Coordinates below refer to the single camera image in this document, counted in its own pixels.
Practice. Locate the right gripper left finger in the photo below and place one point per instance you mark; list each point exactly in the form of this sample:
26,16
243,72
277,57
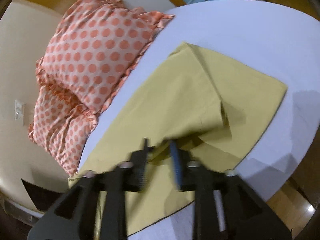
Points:
73,214

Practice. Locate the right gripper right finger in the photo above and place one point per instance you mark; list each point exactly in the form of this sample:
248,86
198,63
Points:
225,206

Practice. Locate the white wall switch panel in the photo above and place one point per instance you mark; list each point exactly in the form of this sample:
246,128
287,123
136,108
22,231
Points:
19,112

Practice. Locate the khaki yellow-green pants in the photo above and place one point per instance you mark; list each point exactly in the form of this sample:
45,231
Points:
212,105

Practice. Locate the white bed sheet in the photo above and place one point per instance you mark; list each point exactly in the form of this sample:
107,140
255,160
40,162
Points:
276,40

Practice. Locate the orange polka dot pillow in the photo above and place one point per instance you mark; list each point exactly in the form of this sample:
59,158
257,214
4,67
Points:
61,125
95,46

